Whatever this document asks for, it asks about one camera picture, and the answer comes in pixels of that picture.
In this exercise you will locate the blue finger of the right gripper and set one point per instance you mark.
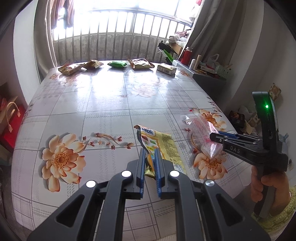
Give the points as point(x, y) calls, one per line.
point(216, 137)
point(230, 135)

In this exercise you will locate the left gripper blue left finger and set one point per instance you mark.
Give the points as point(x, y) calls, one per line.
point(139, 174)

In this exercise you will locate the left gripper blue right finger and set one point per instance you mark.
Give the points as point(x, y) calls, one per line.
point(160, 174)

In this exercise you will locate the clear pink printed plastic bag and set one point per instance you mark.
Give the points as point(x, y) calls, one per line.
point(199, 132)

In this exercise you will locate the yellow Enaak noodle packet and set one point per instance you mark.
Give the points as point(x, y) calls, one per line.
point(150, 140)

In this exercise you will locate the person's right hand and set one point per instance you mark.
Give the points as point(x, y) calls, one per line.
point(279, 181)

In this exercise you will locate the grey side cabinet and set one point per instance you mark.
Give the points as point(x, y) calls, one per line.
point(212, 86)

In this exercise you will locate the green mesh storage basket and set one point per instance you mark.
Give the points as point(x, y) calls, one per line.
point(222, 71)

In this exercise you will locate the floral tablecloth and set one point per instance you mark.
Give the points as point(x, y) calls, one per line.
point(82, 127)

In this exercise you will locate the white small box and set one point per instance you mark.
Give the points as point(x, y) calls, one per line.
point(168, 69)

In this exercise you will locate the red thermos bottle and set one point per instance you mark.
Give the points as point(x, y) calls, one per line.
point(186, 56)

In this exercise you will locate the right grey curtain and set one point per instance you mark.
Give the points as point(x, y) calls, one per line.
point(216, 30)

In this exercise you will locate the grey curtain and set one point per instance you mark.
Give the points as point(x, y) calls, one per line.
point(216, 30)
point(43, 42)

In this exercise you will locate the brown snack packet middle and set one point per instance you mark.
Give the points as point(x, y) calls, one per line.
point(140, 63)

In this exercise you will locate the brown snack packet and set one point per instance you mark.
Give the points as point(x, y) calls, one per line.
point(140, 63)
point(92, 64)
point(70, 69)

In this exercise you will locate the small green snack packet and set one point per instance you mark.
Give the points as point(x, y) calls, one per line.
point(116, 64)

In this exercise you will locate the brown snack packet left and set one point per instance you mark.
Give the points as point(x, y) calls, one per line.
point(70, 69)

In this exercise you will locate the red gift bag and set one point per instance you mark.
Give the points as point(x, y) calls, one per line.
point(10, 124)

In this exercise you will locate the metal balcony railing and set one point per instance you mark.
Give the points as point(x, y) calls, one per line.
point(115, 35)

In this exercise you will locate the left grey curtain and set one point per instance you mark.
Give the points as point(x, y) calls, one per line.
point(43, 42)

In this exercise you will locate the hanging pink clothes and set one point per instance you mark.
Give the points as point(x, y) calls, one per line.
point(62, 10)

